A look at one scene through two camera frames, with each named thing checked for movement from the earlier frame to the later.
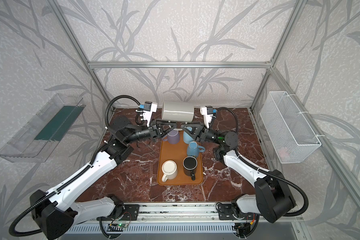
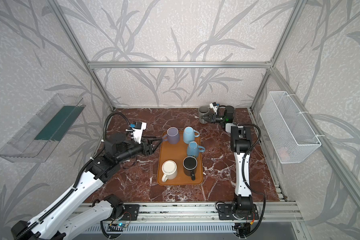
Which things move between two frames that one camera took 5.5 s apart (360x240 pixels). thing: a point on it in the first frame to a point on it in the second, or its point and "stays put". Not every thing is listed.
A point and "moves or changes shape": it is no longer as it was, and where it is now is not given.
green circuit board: x=122 y=225 stays put
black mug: x=190 y=164 stays put
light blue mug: x=186 y=138 stays put
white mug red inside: x=169 y=168 stays put
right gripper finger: x=197 y=124 to x=210 y=116
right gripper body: x=202 y=132 to x=211 y=117
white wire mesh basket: x=291 y=134 stays put
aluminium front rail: x=192 y=212 stays put
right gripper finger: x=196 y=136 to x=210 y=121
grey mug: x=179 y=111 moves or changes shape
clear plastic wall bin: x=34 y=143 stays put
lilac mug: x=172 y=137 stays put
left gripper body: x=155 y=130 to x=148 y=147
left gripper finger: x=163 y=134 to x=156 y=146
